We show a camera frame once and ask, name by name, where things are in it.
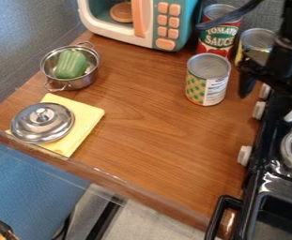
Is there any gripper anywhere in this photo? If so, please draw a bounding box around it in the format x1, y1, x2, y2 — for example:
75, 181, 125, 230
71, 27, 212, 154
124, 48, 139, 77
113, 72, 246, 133
234, 50, 292, 99

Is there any green dotted yellow can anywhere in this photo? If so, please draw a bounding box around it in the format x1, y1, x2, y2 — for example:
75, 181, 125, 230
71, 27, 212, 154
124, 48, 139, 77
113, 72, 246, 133
184, 52, 234, 108

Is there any red tomato can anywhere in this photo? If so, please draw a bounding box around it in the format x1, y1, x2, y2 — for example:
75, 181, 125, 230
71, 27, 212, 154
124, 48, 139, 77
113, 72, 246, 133
194, 3, 245, 61

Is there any toy microwave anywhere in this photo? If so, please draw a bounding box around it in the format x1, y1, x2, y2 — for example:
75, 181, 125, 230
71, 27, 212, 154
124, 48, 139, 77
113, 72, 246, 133
76, 0, 201, 53

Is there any silver pot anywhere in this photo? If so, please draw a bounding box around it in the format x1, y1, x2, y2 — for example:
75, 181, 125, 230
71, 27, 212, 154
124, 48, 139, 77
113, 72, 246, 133
38, 40, 102, 93

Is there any toy stove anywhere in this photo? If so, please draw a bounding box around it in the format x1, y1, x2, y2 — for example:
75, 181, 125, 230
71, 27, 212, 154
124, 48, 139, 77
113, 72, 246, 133
203, 82, 292, 240

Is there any yellow cloth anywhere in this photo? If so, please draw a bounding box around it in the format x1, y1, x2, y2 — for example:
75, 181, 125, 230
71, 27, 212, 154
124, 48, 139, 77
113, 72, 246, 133
4, 92, 107, 159

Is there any green toy pepper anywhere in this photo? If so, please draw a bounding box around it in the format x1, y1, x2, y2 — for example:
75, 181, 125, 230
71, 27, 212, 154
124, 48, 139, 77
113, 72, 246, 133
53, 48, 89, 80

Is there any silver lid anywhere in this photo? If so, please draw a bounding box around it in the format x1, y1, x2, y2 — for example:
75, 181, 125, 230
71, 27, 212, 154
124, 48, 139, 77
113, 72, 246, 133
9, 101, 77, 145

